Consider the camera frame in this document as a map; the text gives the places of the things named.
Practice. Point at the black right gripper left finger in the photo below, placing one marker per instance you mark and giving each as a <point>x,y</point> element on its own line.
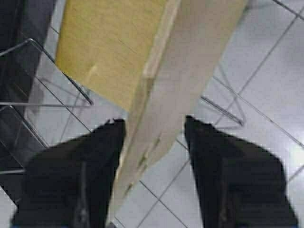
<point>70,185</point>

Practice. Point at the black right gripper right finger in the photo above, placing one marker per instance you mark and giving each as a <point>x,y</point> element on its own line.
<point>239,184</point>

